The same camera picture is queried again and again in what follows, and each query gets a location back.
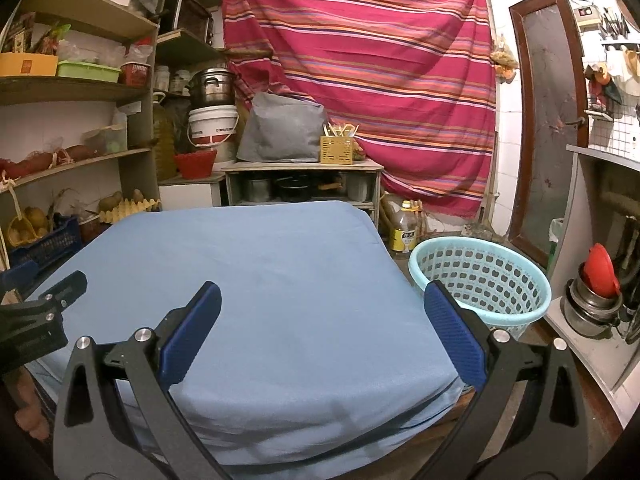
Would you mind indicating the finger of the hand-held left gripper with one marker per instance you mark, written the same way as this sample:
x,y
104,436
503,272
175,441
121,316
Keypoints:
x,y
17,275
35,330

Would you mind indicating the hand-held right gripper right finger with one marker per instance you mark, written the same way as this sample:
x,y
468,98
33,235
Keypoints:
x,y
452,332

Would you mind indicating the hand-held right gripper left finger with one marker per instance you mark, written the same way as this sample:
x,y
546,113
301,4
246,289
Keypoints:
x,y
192,332

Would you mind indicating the light blue plastic basket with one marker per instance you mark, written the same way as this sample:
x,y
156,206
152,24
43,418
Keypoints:
x,y
480,280

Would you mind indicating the person's left hand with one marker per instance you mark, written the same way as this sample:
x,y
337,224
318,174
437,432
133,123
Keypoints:
x,y
30,405

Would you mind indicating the blue plastic crate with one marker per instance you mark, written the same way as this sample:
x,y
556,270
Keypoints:
x,y
47,245

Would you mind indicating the yellow basket with potatoes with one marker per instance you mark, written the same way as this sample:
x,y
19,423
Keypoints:
x,y
25,232

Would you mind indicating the blue tablecloth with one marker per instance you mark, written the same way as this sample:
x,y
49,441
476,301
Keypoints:
x,y
250,285

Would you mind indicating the yellow oil bottle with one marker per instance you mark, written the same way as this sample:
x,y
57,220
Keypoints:
x,y
402,235

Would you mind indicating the red mesh bags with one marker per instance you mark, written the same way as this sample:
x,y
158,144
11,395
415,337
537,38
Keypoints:
x,y
45,160

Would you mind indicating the egg tray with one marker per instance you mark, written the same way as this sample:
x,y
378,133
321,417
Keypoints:
x,y
130,210

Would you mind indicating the green bin with bag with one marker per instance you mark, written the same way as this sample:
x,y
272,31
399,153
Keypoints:
x,y
556,245

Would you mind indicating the stack of metal bowls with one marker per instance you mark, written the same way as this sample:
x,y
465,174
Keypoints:
x,y
590,310

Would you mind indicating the white cabinet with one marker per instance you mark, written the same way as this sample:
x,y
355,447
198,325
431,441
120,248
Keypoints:
x,y
192,192

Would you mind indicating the small metal pot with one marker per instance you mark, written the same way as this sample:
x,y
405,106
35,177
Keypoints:
x,y
360,187
257,190

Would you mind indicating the clear plastic container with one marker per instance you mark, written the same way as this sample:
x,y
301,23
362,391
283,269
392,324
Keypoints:
x,y
105,140

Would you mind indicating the red lid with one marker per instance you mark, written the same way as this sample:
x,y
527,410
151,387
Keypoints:
x,y
602,270

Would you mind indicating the red basin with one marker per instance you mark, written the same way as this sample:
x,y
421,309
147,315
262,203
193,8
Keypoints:
x,y
195,164

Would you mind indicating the grey counter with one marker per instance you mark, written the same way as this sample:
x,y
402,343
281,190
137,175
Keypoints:
x,y
580,210

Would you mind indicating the black pan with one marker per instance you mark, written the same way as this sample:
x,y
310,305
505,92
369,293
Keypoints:
x,y
297,190

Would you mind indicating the large oil jug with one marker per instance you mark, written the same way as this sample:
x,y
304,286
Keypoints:
x,y
165,145

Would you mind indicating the tall wooden shelf unit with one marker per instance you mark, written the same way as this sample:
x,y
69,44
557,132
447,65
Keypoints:
x,y
75,92

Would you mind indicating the low wooden shelf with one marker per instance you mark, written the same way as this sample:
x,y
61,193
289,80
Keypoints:
x,y
300,166

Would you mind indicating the white plastic bucket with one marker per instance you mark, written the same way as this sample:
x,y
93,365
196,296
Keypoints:
x,y
212,127

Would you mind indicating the sink drain pipe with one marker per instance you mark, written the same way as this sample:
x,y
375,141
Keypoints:
x,y
622,210

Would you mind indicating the yellow box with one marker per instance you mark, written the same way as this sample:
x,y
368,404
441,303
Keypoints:
x,y
27,65

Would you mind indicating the green tray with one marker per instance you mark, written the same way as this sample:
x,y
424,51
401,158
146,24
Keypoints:
x,y
89,71

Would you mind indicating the yellow utensil holder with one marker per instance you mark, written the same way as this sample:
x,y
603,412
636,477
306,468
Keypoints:
x,y
336,150

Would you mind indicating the brown framed door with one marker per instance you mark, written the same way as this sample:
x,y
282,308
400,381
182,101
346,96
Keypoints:
x,y
550,135

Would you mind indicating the grey bag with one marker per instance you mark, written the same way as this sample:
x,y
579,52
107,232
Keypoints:
x,y
282,127

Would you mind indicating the small red basket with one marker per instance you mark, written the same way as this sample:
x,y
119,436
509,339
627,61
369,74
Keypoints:
x,y
135,74

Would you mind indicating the large metal pot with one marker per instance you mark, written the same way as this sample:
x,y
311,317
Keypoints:
x,y
212,87

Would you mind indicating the red striped cloth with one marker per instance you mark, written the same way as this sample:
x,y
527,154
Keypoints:
x,y
375,85

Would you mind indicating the hanging ginger bunch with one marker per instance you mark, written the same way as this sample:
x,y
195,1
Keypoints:
x,y
505,60

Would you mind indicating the toaster oven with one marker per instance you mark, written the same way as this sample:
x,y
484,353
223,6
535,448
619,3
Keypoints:
x,y
187,17

